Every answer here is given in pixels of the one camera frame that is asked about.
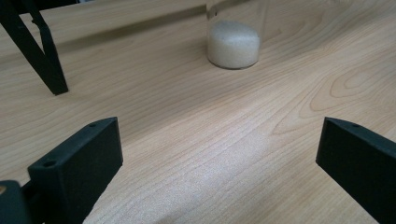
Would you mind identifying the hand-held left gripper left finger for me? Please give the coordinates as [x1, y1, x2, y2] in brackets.
[27, 116, 124, 224]

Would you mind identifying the glass shaker with metal lid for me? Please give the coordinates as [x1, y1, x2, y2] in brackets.
[205, 0, 262, 70]

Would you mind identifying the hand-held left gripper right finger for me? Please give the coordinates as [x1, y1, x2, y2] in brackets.
[315, 116, 396, 224]

